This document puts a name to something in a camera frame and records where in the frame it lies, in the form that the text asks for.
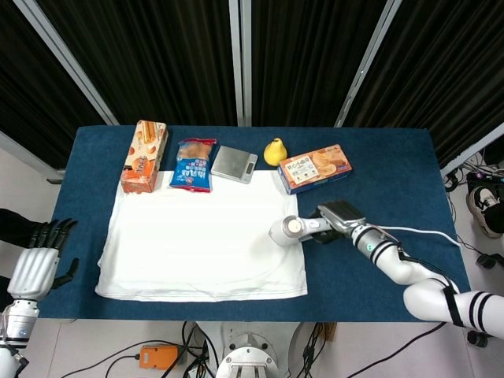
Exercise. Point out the orange power box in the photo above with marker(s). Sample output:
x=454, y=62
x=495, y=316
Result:
x=157, y=357

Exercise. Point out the white folded cloth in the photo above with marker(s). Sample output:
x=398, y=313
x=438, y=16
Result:
x=189, y=244

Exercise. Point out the blue snack bag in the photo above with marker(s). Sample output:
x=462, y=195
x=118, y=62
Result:
x=193, y=167

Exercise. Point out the dark trouser leg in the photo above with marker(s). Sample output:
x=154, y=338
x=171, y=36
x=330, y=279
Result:
x=15, y=228

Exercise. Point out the tall orange biscuit box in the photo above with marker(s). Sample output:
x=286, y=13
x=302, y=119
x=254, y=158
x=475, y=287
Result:
x=143, y=157

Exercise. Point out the white silver robot base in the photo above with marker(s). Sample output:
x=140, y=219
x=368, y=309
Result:
x=246, y=350

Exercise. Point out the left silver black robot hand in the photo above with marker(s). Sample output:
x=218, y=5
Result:
x=33, y=271

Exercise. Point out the white handheld steamer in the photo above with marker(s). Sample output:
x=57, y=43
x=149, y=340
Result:
x=287, y=232

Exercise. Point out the dark blue table cover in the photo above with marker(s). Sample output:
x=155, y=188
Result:
x=354, y=283

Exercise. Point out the black pleated curtain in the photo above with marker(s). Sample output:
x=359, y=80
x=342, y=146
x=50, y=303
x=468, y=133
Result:
x=445, y=71
x=157, y=59
x=307, y=59
x=23, y=78

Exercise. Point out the flat orange blue cookie box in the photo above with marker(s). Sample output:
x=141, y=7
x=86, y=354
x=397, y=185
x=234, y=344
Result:
x=315, y=169

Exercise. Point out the aluminium frame post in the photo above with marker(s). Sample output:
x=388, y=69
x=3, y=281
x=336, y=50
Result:
x=67, y=55
x=368, y=59
x=472, y=151
x=236, y=59
x=23, y=153

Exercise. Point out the silver kitchen scale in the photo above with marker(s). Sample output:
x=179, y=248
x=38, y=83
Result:
x=232, y=161

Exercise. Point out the brown cardboard piece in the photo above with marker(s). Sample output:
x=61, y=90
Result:
x=330, y=331

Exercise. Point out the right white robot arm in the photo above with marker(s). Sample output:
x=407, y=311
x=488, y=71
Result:
x=429, y=299

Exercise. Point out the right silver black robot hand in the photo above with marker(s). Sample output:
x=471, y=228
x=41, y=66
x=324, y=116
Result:
x=344, y=216

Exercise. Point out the black white sneaker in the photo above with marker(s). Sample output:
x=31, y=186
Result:
x=484, y=204

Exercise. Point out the yellow pear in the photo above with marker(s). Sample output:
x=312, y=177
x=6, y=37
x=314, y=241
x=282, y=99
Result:
x=274, y=154

